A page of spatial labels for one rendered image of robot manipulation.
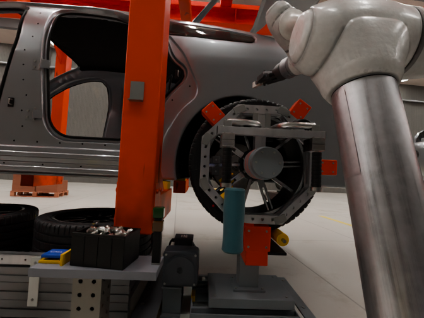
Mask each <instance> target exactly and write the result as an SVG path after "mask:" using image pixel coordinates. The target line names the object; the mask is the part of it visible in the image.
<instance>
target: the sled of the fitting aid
mask: <svg viewBox="0 0 424 318"><path fill-rule="evenodd" d="M189 318H300V316H299V315H298V313H297V311H296V310H263V309H219V308H209V306H208V281H199V280H198V283H197V285H196V286H194V287H192V293H191V307H190V316H189Z"/></svg>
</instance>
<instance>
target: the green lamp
mask: <svg viewBox="0 0 424 318"><path fill-rule="evenodd" d="M164 216H165V207H164V206H155V207H154V208H153V218H163V217H164Z"/></svg>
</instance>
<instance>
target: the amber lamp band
mask: <svg viewBox="0 0 424 318"><path fill-rule="evenodd" d="M163 230H164V220H162V221H154V220H153V222H152V232H163Z"/></svg>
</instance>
